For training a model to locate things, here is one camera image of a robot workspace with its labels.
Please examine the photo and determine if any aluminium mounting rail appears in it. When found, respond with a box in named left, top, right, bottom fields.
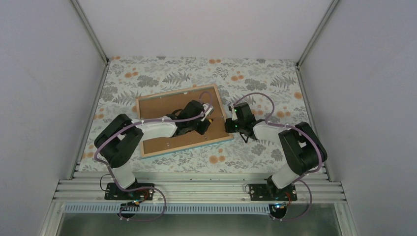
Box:
left=53, top=179, right=347, bottom=204

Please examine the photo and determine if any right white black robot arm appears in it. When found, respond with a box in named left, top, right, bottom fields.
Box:
left=225, top=102, right=328, bottom=200

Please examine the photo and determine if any teal wooden picture frame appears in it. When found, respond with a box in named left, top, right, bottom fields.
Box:
left=136, top=84, right=233, bottom=158

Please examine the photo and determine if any aluminium corner post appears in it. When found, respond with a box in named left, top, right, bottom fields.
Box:
left=296, top=0, right=341, bottom=70
left=70, top=0, right=109, bottom=65

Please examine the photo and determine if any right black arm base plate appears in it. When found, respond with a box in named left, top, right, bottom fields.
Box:
left=244, top=183, right=298, bottom=202

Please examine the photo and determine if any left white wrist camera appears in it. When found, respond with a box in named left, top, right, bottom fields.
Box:
left=201, top=103, right=214, bottom=121

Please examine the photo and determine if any left aluminium corner post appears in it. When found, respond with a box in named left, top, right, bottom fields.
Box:
left=70, top=0, right=109, bottom=65

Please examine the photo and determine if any purple cable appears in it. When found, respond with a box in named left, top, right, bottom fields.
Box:
left=93, top=91, right=214, bottom=193
left=232, top=92, right=324, bottom=223

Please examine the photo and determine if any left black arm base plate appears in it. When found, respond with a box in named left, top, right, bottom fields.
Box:
left=104, top=183, right=154, bottom=201

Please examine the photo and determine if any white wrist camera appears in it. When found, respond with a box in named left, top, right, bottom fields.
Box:
left=229, top=105, right=238, bottom=120
left=201, top=103, right=214, bottom=121

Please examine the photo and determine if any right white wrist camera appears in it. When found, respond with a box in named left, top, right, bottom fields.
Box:
left=229, top=105, right=238, bottom=120

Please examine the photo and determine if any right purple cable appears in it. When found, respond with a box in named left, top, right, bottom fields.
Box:
left=232, top=92, right=324, bottom=223

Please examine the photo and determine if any grey slotted cable duct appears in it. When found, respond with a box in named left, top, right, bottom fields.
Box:
left=63, top=203, right=270, bottom=215

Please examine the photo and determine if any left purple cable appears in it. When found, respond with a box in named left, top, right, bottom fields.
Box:
left=93, top=91, right=214, bottom=193

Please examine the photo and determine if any floral patterned table mat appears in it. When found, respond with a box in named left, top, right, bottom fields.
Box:
left=79, top=56, right=309, bottom=174

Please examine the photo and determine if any brown frame backing board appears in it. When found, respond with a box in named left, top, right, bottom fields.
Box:
left=136, top=84, right=233, bottom=158

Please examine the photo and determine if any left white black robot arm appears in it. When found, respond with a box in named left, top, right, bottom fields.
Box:
left=94, top=100, right=214, bottom=199

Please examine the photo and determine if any right aluminium corner post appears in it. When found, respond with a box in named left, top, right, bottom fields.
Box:
left=296, top=0, right=341, bottom=70

